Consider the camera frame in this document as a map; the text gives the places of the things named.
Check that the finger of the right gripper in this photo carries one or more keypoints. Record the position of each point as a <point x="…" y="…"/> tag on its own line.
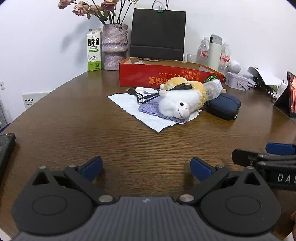
<point x="247" y="158"/>
<point x="280" y="149"/>

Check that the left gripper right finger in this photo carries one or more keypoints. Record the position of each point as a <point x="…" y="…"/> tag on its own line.
<point x="209" y="177"/>

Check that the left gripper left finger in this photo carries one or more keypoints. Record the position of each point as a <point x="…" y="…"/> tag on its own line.
<point x="83" y="176"/>

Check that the navy blue zip pouch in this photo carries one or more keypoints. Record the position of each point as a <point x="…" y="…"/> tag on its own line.
<point x="225" y="106"/>

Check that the yellow white plush alpaca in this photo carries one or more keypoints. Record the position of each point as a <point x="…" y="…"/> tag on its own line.
<point x="179" y="98"/>

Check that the small clear plastic bottle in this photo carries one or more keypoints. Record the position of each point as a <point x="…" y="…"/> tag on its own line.
<point x="213" y="89"/>

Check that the purple knitted cloth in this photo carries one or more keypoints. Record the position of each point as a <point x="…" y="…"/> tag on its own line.
<point x="152" y="108"/>

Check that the black tablet screen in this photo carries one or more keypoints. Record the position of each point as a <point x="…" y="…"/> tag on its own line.
<point x="287" y="101"/>

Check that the white printed tin box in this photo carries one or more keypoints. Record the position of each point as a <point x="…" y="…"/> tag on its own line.
<point x="236" y="81"/>

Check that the black device left edge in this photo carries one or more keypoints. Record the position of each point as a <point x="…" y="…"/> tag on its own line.
<point x="7" y="145"/>

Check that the white round cap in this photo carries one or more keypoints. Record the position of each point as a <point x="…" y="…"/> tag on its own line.
<point x="140" y="89"/>

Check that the right clear water bottle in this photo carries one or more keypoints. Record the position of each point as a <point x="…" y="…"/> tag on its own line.
<point x="224" y="57"/>

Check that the clear water bottle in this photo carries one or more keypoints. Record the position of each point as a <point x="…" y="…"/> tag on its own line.
<point x="224" y="57"/>
<point x="202" y="53"/>

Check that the left clear water bottle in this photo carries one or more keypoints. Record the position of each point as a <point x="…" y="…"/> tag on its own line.
<point x="202" y="53"/>

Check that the red cardboard box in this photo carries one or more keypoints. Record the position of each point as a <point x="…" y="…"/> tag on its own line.
<point x="138" y="72"/>

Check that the white thermos flask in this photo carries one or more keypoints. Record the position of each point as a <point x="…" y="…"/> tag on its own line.
<point x="215" y="46"/>

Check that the purple marbled vase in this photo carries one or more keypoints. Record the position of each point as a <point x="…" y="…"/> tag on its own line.
<point x="114" y="45"/>

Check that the green white milk carton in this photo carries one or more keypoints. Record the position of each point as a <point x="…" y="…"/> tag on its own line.
<point x="94" y="49"/>

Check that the black paper bag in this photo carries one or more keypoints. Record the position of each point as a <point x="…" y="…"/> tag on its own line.
<point x="158" y="35"/>

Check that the dried pink flower bouquet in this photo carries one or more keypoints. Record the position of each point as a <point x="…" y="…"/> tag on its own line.
<point x="111" y="11"/>

